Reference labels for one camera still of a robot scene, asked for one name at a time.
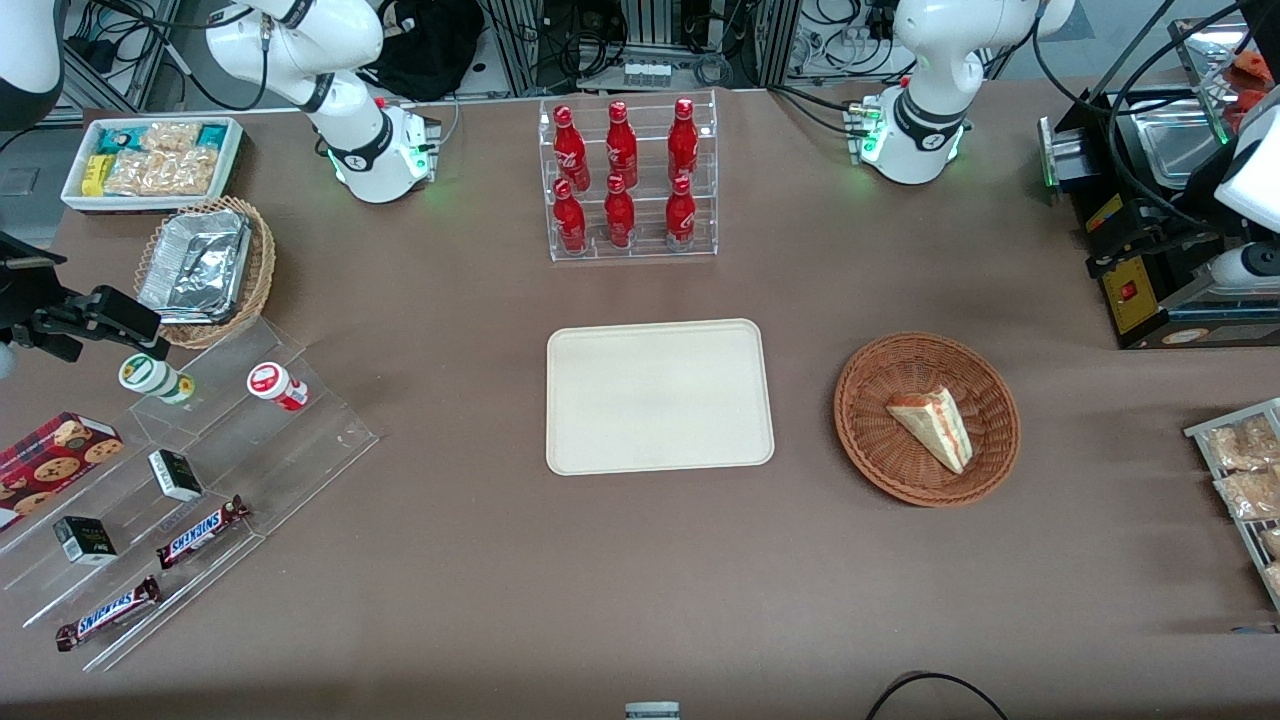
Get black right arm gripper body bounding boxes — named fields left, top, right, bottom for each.
left=0, top=232, right=71, bottom=339

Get triangular sandwich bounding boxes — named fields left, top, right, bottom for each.
left=886, top=388, right=974, bottom=475

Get light wicker basket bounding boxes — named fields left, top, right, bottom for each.
left=133, top=195, right=277, bottom=350

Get tray of packaged snacks right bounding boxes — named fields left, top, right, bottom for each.
left=1184, top=397, right=1280, bottom=613

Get brown round wicker basket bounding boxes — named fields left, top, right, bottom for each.
left=833, top=331, right=1022, bottom=508

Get cream plastic tray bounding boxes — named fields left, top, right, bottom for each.
left=545, top=318, right=776, bottom=477

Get green lid drink bottle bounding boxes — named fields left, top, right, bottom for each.
left=118, top=353, right=196, bottom=406

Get stacked aluminium foil trays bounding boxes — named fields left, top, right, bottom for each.
left=137, top=208, right=253, bottom=325

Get red plaid cookie box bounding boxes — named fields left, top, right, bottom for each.
left=0, top=412, right=125, bottom=533

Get large clear cracker bag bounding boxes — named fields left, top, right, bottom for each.
left=104, top=147, right=220, bottom=197

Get black sealing machine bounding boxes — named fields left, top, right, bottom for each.
left=1038, top=85, right=1280, bottom=351

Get red lid drink bottle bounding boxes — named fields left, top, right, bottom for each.
left=247, top=362, right=309, bottom=412

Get small black carton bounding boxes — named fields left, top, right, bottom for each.
left=53, top=516, right=118, bottom=566
left=148, top=449, right=204, bottom=503

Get small clear cracker bag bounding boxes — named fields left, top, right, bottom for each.
left=140, top=121, right=202, bottom=154

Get white rectangular snack bin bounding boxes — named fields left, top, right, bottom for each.
left=60, top=116, right=245, bottom=213

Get clear acrylic stepped display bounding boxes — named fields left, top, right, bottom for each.
left=0, top=315, right=381, bottom=673

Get Snickers chocolate bar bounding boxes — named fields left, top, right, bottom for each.
left=55, top=575, right=162, bottom=653
left=155, top=495, right=251, bottom=571

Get black bag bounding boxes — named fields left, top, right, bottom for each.
left=362, top=0, right=487, bottom=103

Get red cola bottle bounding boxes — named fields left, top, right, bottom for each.
left=668, top=97, right=700, bottom=183
left=605, top=100, right=639, bottom=189
left=665, top=175, right=698, bottom=251
left=604, top=173, right=637, bottom=249
left=552, top=178, right=588, bottom=254
left=552, top=105, right=592, bottom=193

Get clear acrylic bottle rack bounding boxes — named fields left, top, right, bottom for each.
left=538, top=90, right=719, bottom=263

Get black cable loop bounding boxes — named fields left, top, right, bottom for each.
left=865, top=671, right=1011, bottom=720

